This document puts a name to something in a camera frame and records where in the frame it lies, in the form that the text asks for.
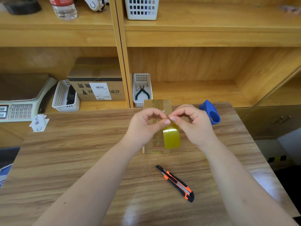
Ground small taped cardboard box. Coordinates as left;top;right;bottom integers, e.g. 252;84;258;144
142;99;182;155

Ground black floor bin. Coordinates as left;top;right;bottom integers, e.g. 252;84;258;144
0;146;21;189

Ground wide white plastic basket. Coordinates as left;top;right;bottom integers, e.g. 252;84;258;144
51;79;80;113

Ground large labelled cardboard box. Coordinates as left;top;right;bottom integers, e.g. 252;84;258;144
67;57;126;102

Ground orange black utility knife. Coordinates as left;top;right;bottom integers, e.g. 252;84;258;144
155;165;195;203

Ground yellow tape roll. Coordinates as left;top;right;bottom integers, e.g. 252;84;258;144
162;122;182;149

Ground narrow white plastic basket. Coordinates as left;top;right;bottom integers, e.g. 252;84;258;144
133;73;153;108

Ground yellow black striped floor tape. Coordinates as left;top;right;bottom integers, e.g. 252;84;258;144
267;155;287;163

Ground person's left forearm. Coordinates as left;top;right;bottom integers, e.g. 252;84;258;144
32;138;144;226

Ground white slotted storage basket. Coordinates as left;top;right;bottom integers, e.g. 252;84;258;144
124;0;160;21

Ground grey electronic weighing scale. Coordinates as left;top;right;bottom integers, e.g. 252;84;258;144
0;73;58;123

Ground clear plastic water bottle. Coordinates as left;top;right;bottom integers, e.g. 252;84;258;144
49;0;78;21

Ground black flat object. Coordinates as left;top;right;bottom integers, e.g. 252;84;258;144
0;0;42;16

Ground person's right hand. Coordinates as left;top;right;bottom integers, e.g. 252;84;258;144
168;104;220;152

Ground person's left hand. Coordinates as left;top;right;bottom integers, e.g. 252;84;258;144
122;107;172;151

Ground white black handheld device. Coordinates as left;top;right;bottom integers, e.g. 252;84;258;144
82;0;110;12

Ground wooden shelf unit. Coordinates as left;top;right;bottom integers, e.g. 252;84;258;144
0;0;301;148

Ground green handled pliers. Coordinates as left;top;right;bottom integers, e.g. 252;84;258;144
135;84;150;100

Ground white paper slips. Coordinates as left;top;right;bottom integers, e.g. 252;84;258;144
29;114;50;132

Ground black object in basket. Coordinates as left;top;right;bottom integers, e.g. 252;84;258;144
66;84;76;105

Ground person's right forearm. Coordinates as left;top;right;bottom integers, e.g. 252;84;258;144
200;141;299;226

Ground blue tape dispenser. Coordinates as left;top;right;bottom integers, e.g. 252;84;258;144
199;99;221;126

